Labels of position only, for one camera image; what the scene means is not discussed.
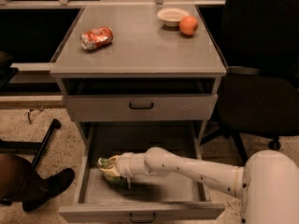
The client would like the crushed orange soda can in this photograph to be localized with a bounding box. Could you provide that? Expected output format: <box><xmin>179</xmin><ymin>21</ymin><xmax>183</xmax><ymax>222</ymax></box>
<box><xmin>79</xmin><ymin>26</ymin><xmax>113</xmax><ymax>51</ymax></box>

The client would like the person's leg with boot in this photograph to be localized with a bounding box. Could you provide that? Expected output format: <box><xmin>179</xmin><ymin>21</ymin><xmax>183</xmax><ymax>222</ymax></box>
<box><xmin>0</xmin><ymin>154</ymin><xmax>75</xmax><ymax>212</ymax></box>

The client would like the white paper bowl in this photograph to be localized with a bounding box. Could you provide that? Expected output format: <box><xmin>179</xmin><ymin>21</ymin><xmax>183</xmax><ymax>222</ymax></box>
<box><xmin>157</xmin><ymin>7</ymin><xmax>190</xmax><ymax>27</ymax></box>

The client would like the black chair base leg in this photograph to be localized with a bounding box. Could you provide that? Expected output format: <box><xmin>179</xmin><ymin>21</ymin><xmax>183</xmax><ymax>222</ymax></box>
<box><xmin>0</xmin><ymin>119</ymin><xmax>61</xmax><ymax>167</ymax></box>

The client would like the green jalapeno chip bag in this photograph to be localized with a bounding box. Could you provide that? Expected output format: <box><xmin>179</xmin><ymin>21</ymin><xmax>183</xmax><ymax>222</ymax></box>
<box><xmin>97</xmin><ymin>158</ymin><xmax>129</xmax><ymax>189</ymax></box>

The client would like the black office chair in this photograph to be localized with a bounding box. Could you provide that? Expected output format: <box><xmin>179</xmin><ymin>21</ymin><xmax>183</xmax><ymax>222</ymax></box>
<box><xmin>198</xmin><ymin>0</ymin><xmax>299</xmax><ymax>161</ymax></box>

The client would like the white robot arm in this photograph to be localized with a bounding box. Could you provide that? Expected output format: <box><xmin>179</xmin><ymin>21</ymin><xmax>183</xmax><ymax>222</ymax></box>
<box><xmin>97</xmin><ymin>147</ymin><xmax>299</xmax><ymax>224</ymax></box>

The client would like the grey drawer cabinet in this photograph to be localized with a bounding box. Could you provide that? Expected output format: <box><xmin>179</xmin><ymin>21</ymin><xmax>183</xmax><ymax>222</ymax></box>
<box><xmin>50</xmin><ymin>3</ymin><xmax>225</xmax><ymax>135</ymax></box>

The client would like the closed grey upper drawer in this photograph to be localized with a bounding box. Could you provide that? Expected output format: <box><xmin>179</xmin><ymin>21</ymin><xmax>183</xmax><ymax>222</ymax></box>
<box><xmin>63</xmin><ymin>94</ymin><xmax>217</xmax><ymax>121</ymax></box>

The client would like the open grey lower drawer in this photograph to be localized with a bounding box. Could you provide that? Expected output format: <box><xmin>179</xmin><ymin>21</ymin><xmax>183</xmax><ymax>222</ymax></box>
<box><xmin>59</xmin><ymin>121</ymin><xmax>224</xmax><ymax>224</ymax></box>

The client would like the orange fruit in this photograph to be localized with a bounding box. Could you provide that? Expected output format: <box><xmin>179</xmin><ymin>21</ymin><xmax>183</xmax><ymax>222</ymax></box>
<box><xmin>179</xmin><ymin>16</ymin><xmax>199</xmax><ymax>35</ymax></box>

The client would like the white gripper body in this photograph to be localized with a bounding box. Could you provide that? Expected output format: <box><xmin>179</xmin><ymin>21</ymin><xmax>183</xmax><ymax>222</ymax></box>
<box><xmin>115</xmin><ymin>152</ymin><xmax>134</xmax><ymax>177</ymax></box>

